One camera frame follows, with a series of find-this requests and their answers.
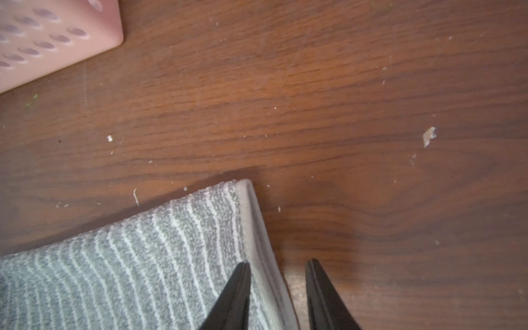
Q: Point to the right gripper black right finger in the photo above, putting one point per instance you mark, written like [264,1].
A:
[326,310]

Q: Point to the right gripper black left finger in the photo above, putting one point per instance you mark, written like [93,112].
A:
[231,311]

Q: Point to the grey striped square dishcloth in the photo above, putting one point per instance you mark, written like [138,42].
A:
[161,269]

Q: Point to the pink plastic basket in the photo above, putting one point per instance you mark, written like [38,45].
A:
[41,37]

